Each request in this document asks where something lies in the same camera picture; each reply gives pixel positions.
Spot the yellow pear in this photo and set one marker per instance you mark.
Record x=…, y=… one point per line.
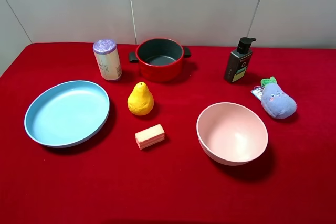
x=140, y=101

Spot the purple eggplant plush toy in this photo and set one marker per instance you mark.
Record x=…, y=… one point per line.
x=274, y=100

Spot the dark pump bottle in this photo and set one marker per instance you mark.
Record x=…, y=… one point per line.
x=238, y=60

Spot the blue plate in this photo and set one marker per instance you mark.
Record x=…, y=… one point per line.
x=67, y=114

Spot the pink bowl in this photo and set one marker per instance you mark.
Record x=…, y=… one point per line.
x=231, y=134

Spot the pink wafer block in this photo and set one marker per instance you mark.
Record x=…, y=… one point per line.
x=150, y=136

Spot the red tablecloth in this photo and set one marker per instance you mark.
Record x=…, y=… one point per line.
x=108, y=179

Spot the red pot black handles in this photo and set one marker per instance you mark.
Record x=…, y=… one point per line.
x=160, y=59

